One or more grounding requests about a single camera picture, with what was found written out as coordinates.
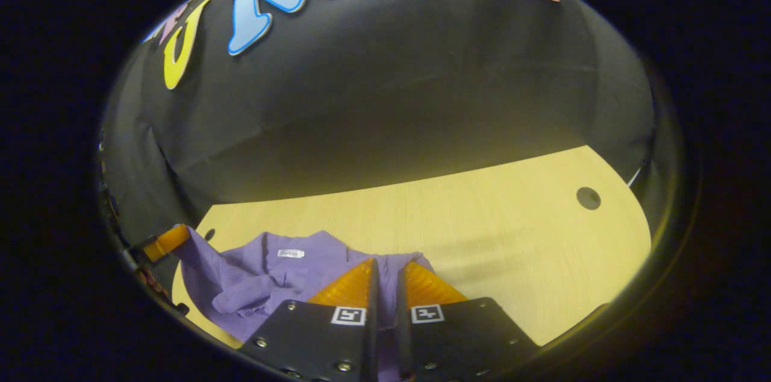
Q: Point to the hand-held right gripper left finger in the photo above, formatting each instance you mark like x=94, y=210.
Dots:
x=313, y=346

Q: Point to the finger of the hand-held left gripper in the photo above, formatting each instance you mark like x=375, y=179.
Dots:
x=168, y=240

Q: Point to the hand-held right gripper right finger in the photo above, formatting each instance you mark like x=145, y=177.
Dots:
x=464, y=343

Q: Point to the purple button shirt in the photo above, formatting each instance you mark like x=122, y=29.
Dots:
x=259, y=285

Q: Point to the black backdrop cloth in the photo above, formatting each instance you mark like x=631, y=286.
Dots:
x=421, y=99

